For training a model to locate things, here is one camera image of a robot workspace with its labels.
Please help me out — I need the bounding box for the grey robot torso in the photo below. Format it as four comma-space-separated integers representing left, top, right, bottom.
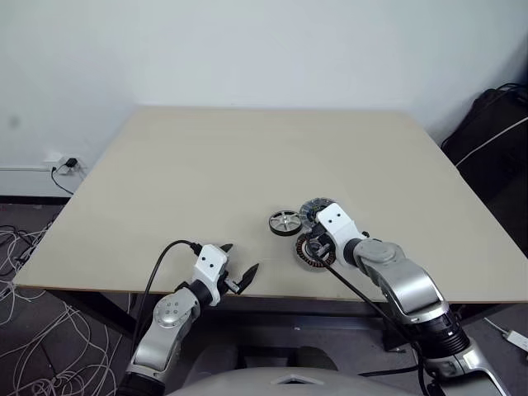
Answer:
164, 368, 418, 396

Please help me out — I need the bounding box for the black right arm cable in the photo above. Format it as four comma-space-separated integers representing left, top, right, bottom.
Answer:
323, 262, 431, 396

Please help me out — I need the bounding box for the grey finned motor lid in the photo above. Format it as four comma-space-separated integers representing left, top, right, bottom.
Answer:
298, 196, 337, 229

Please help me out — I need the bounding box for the silver spoked rotor black rim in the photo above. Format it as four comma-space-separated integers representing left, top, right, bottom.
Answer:
266, 208, 301, 238

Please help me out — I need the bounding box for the dark grey rounded shape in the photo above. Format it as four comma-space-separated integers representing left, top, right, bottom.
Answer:
192, 343, 241, 377

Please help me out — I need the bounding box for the white cable on bag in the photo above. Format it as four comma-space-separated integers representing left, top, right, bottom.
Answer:
455, 116, 528, 167

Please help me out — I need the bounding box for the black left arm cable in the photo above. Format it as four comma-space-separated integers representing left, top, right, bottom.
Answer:
130, 239, 204, 352

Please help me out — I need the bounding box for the white power strip cable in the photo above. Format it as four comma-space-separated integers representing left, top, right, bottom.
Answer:
482, 316, 511, 336

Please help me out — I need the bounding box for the tangle of white floor cables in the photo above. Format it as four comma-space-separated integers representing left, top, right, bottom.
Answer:
0, 224, 138, 396

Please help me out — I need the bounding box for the black bag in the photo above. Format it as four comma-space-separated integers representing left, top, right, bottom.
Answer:
440, 83, 528, 262

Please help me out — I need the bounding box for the white floor power strip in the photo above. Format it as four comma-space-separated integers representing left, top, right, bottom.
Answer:
502, 328, 528, 351

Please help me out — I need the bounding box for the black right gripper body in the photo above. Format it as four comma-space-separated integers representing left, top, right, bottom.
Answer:
309, 232, 337, 259

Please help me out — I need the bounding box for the white wall power outlet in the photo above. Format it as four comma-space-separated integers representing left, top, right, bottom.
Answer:
42, 151, 88, 177

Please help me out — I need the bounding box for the black adapter cable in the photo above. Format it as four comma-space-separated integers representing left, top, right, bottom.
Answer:
50, 163, 76, 196

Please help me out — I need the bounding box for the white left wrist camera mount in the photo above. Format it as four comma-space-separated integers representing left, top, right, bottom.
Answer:
193, 243, 230, 308

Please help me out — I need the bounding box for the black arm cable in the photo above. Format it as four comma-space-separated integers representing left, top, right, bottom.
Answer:
130, 239, 204, 352
323, 262, 431, 396

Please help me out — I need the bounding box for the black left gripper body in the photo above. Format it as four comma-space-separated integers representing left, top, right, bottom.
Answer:
220, 267, 245, 296

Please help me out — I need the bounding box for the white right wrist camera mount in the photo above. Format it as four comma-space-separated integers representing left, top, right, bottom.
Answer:
314, 202, 358, 270

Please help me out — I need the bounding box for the motor housing with copper windings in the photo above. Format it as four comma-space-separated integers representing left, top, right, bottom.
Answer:
293, 232, 337, 274

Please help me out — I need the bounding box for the black table crossbeam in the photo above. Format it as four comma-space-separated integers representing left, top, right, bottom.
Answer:
102, 293, 389, 319

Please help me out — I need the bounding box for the black table leg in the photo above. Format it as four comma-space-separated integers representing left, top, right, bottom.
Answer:
44, 290, 138, 340
447, 302, 513, 328

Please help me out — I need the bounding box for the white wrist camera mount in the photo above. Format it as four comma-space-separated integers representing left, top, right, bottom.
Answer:
193, 243, 230, 308
314, 202, 358, 270

